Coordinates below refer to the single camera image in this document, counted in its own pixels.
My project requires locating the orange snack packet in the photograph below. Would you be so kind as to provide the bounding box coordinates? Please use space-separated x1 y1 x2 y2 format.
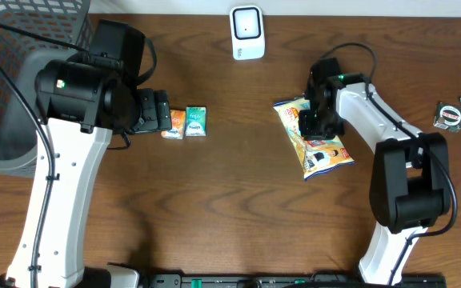
161 110 186 140

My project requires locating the yellow snack bag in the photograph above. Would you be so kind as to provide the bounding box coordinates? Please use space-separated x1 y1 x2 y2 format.
274 98 355 180

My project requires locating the green tissue packet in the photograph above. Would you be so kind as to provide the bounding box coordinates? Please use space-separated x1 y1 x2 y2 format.
185 106 206 137

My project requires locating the black round-logo snack packet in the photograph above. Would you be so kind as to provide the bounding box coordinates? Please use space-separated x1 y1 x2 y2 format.
433 102 461 133

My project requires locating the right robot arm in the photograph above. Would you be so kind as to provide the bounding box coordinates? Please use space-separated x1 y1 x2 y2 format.
299 72 457 286

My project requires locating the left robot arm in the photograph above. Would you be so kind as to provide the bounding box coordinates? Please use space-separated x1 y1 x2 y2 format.
0 60 172 287

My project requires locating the white barcode scanner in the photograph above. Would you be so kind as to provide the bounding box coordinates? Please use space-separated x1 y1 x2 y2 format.
229 5 266 61

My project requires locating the dark grey plastic basket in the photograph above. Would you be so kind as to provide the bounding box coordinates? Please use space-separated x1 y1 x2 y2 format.
0 0 93 178

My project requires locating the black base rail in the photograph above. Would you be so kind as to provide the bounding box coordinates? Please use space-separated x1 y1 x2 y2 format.
146 273 448 288

